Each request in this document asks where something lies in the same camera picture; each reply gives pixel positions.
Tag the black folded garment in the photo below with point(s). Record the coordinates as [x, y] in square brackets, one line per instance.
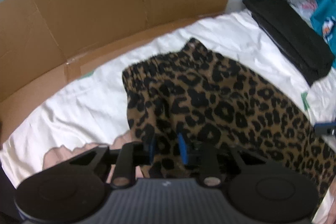
[288, 29]

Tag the pink cloth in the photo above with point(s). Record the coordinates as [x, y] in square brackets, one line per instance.
[60, 155]

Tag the leopard print pants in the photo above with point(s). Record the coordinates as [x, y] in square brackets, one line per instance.
[223, 98]

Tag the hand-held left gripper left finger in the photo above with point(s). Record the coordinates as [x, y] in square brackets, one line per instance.
[151, 149]

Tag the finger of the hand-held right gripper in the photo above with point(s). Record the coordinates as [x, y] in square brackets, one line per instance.
[321, 129]

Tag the teal printed garment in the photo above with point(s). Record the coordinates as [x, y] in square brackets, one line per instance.
[324, 3]

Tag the white plastic bag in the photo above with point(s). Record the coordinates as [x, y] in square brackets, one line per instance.
[303, 6]

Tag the flattened cardboard box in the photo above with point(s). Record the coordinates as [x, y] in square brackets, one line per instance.
[78, 3]

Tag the white bed sheet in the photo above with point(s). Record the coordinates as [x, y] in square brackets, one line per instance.
[92, 103]

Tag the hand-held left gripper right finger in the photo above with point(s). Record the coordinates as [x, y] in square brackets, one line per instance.
[183, 149]

